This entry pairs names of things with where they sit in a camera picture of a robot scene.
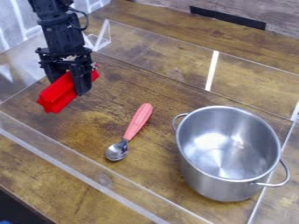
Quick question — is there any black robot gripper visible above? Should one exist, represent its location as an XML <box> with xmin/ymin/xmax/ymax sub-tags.
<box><xmin>36</xmin><ymin>18</ymin><xmax>92</xmax><ymax>95</ymax></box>

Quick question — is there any red plastic block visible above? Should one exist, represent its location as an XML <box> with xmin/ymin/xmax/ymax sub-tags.
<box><xmin>36</xmin><ymin>69</ymin><xmax>101</xmax><ymax>115</ymax></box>

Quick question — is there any silver metal pot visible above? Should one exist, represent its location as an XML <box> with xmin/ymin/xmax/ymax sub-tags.
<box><xmin>172</xmin><ymin>105</ymin><xmax>287</xmax><ymax>202</ymax></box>

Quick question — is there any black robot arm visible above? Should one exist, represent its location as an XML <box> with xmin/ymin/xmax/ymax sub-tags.
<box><xmin>28</xmin><ymin>0</ymin><xmax>92</xmax><ymax>95</ymax></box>

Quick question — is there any white tape strip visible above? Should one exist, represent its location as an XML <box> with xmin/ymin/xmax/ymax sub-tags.
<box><xmin>204</xmin><ymin>51</ymin><xmax>220</xmax><ymax>91</ymax></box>

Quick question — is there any clear acrylic front barrier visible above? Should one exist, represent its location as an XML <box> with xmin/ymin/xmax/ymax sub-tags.
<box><xmin>0</xmin><ymin>112</ymin><xmax>212</xmax><ymax>224</ymax></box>

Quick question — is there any spoon with pink handle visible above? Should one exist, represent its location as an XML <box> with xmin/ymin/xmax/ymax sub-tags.
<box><xmin>105</xmin><ymin>103</ymin><xmax>153</xmax><ymax>162</ymax></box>

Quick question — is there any black strip on wall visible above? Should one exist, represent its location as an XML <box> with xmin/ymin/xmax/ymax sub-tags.
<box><xmin>189</xmin><ymin>6</ymin><xmax>267</xmax><ymax>30</ymax></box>

